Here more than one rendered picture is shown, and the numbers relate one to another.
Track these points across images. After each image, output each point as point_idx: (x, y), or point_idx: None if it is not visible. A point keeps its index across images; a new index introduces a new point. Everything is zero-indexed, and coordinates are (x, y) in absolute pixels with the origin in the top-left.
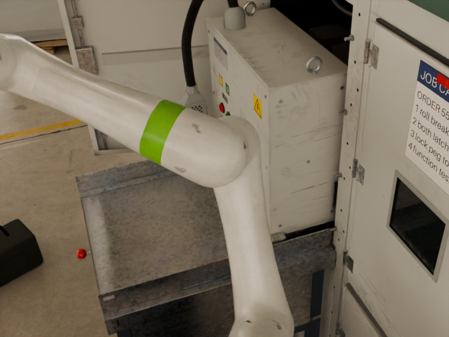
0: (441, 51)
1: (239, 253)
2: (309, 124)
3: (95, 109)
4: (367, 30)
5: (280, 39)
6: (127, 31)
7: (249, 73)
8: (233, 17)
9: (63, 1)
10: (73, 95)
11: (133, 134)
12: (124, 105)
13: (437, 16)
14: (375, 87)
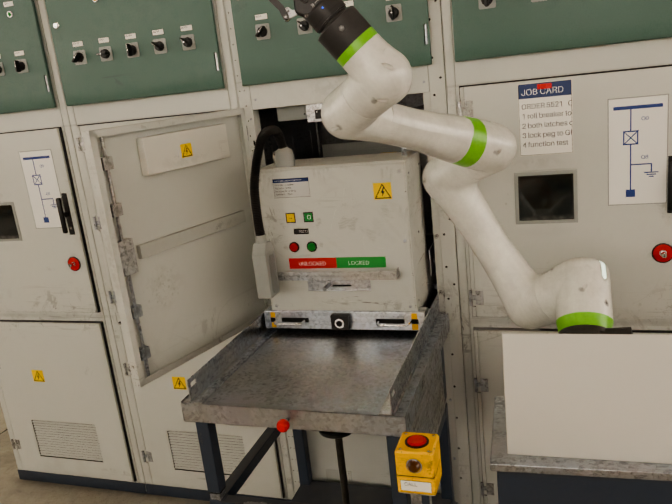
0: (526, 77)
1: (502, 243)
2: (415, 195)
3: (437, 122)
4: (446, 101)
5: (337, 159)
6: (157, 213)
7: (363, 169)
8: (290, 154)
9: (105, 183)
10: (420, 116)
11: (467, 132)
12: (450, 116)
13: (515, 59)
14: None
